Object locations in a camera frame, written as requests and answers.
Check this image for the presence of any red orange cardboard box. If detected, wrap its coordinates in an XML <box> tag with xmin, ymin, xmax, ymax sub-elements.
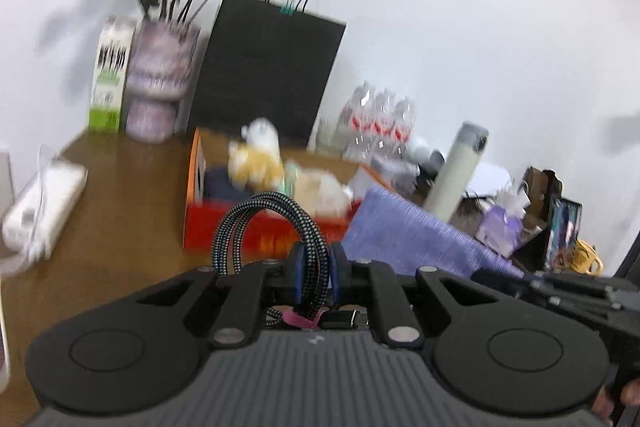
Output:
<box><xmin>181</xmin><ymin>126</ymin><xmax>396</xmax><ymax>256</ymax></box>

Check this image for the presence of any purple tissue pack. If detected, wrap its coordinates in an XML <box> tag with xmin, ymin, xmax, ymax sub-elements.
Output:
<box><xmin>475</xmin><ymin>186</ymin><xmax>530</xmax><ymax>259</ymax></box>

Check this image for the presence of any white power strip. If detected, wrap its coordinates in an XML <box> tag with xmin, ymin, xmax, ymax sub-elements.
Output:
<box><xmin>1</xmin><ymin>159</ymin><xmax>88</xmax><ymax>277</ymax></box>

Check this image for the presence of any grey white round gadget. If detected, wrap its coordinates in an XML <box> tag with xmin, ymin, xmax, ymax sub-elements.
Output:
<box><xmin>407</xmin><ymin>144</ymin><xmax>445</xmax><ymax>181</ymax></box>

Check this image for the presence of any yellow white plush alpaca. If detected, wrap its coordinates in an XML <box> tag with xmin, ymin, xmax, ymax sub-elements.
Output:
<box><xmin>228</xmin><ymin>118</ymin><xmax>285</xmax><ymax>192</ymax></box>

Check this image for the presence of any yellow mug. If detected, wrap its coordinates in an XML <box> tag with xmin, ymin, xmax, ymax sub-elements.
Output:
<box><xmin>570</xmin><ymin>239</ymin><xmax>604</xmax><ymax>277</ymax></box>

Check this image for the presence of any clear glass cup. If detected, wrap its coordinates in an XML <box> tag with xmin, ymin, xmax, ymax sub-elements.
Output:
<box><xmin>314</xmin><ymin>118</ymin><xmax>341</xmax><ymax>157</ymax></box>

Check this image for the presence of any middle water bottle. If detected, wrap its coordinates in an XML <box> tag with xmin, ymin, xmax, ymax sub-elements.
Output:
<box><xmin>368</xmin><ymin>89</ymin><xmax>396</xmax><ymax>158</ymax></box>

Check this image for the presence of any green white milk carton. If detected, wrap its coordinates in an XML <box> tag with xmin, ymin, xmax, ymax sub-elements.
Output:
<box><xmin>88</xmin><ymin>16</ymin><xmax>137</xmax><ymax>133</ymax></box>

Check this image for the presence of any dark picture stand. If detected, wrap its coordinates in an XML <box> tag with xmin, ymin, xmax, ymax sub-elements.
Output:
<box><xmin>511</xmin><ymin>166</ymin><xmax>582</xmax><ymax>272</ymax></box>

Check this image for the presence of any silver tin box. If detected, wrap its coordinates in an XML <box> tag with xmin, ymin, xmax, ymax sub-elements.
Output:
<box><xmin>370</xmin><ymin>154</ymin><xmax>420</xmax><ymax>195</ymax></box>

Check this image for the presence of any black paper bag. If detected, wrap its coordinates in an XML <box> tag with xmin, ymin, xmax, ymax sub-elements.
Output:
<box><xmin>188</xmin><ymin>0</ymin><xmax>346</xmax><ymax>146</ymax></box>

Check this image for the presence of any cream thermos bottle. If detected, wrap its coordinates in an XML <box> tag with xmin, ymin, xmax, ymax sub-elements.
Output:
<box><xmin>423</xmin><ymin>121</ymin><xmax>489</xmax><ymax>223</ymax></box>

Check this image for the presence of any white power cable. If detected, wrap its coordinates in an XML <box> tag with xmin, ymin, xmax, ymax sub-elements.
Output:
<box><xmin>0</xmin><ymin>143</ymin><xmax>57</xmax><ymax>396</ymax></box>

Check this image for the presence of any braided black white cable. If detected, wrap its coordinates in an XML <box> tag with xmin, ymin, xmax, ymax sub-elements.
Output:
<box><xmin>210</xmin><ymin>190</ymin><xmax>371</xmax><ymax>332</ymax></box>

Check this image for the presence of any person's right hand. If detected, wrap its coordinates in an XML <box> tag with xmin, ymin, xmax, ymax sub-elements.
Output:
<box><xmin>591</xmin><ymin>379</ymin><xmax>640</xmax><ymax>426</ymax></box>

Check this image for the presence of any right water bottle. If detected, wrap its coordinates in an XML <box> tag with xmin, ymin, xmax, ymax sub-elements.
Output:
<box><xmin>392</xmin><ymin>98</ymin><xmax>416</xmax><ymax>157</ymax></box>

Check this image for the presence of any purple textured vase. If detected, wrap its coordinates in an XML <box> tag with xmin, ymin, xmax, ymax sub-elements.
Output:
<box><xmin>125</xmin><ymin>20</ymin><xmax>200</xmax><ymax>144</ymax></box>

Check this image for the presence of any navy zippered case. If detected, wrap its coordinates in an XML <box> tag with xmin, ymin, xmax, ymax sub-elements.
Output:
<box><xmin>203</xmin><ymin>167</ymin><xmax>253</xmax><ymax>204</ymax></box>

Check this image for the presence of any purple knitted pouch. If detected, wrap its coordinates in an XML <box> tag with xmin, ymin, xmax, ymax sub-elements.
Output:
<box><xmin>342</xmin><ymin>186</ymin><xmax>523</xmax><ymax>279</ymax></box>

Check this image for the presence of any iridescent wrapper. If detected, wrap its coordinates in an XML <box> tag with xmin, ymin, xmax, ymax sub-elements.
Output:
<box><xmin>281</xmin><ymin>159</ymin><xmax>303</xmax><ymax>198</ymax></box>

